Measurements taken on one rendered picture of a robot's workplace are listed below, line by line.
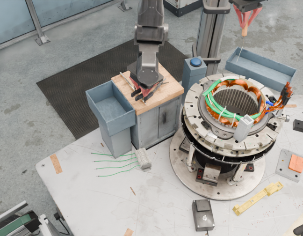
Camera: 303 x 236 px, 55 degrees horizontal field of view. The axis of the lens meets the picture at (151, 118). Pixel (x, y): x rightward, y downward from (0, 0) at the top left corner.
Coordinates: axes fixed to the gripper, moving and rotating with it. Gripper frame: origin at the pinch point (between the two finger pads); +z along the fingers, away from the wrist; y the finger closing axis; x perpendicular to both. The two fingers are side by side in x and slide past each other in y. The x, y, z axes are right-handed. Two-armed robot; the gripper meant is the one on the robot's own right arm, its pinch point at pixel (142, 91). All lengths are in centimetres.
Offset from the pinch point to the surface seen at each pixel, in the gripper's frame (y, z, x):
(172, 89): 2.8, 5.3, 12.8
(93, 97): -16.6, 12.7, -8.0
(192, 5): -121, 109, 200
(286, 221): 61, 28, 18
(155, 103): 3.1, 6.2, 3.7
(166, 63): -77, 114, 115
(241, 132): 31.8, -5.0, 8.9
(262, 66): 17, 6, 51
